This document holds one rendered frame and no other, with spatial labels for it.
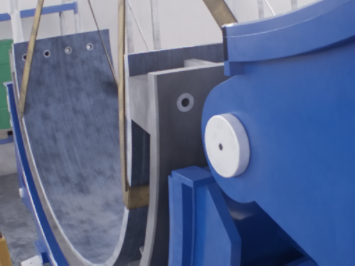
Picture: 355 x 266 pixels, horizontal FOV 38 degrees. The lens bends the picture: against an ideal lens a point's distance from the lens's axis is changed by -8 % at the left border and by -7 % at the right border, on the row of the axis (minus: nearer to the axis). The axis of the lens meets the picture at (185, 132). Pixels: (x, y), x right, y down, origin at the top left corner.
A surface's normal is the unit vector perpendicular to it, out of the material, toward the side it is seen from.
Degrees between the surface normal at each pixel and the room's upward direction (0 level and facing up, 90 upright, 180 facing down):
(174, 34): 90
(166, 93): 95
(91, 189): 25
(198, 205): 90
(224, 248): 90
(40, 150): 45
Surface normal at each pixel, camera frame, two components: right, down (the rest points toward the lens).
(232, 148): -0.87, 0.18
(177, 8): 0.48, 0.17
